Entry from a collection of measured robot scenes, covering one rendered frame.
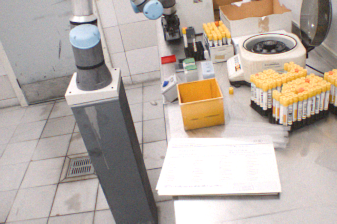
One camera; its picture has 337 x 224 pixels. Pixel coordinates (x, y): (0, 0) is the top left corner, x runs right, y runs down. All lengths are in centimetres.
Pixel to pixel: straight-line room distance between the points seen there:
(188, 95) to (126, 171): 56
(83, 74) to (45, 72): 206
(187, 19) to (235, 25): 35
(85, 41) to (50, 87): 219
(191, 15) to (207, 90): 70
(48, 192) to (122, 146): 106
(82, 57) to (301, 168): 86
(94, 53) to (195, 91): 42
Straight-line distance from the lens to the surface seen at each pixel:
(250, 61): 121
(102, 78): 135
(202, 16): 178
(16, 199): 250
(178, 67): 144
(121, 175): 157
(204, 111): 103
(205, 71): 117
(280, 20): 157
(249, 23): 153
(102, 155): 150
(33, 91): 352
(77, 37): 130
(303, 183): 88
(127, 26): 315
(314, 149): 98
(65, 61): 329
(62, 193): 235
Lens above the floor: 150
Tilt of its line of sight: 32 degrees down
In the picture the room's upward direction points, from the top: 11 degrees counter-clockwise
